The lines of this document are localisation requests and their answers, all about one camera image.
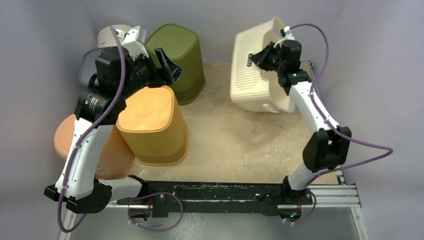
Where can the green slatted waste bin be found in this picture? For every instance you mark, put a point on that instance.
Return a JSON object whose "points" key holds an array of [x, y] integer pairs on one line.
{"points": [[182, 46]]}

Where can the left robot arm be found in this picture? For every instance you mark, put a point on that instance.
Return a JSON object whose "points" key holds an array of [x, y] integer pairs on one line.
{"points": [[96, 114]]}

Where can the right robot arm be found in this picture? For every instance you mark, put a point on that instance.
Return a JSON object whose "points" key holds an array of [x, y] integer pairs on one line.
{"points": [[325, 150]]}

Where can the orange plastic bucket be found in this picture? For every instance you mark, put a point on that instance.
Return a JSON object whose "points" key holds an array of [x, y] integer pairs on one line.
{"points": [[116, 155]]}

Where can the yellow slatted waste bin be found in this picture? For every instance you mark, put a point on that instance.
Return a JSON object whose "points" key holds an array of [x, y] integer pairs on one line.
{"points": [[154, 127]]}

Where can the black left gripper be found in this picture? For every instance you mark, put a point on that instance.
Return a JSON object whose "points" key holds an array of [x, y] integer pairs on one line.
{"points": [[174, 70]]}

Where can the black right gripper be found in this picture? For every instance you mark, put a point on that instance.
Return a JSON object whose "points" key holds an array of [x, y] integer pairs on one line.
{"points": [[265, 57]]}

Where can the white perforated plastic basket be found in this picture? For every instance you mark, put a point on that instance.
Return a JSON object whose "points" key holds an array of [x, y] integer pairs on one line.
{"points": [[252, 88]]}

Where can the aluminium frame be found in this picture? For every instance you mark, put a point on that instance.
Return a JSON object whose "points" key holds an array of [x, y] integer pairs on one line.
{"points": [[323, 196]]}

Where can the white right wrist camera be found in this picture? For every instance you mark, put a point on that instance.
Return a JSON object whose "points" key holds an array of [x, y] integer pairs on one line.
{"points": [[286, 34]]}

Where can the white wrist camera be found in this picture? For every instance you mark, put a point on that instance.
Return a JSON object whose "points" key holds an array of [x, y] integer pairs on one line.
{"points": [[133, 40], [286, 34]]}

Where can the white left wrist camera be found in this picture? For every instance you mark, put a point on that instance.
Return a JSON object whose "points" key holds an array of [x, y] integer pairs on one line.
{"points": [[133, 40]]}

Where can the cream drawer cabinet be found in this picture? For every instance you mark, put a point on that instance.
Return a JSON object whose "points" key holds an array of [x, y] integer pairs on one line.
{"points": [[105, 37]]}

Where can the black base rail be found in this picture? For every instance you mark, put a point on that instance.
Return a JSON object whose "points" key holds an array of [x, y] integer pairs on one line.
{"points": [[268, 199]]}

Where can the grey slatted waste bin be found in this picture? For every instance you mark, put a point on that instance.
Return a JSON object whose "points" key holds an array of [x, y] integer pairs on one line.
{"points": [[87, 66]]}

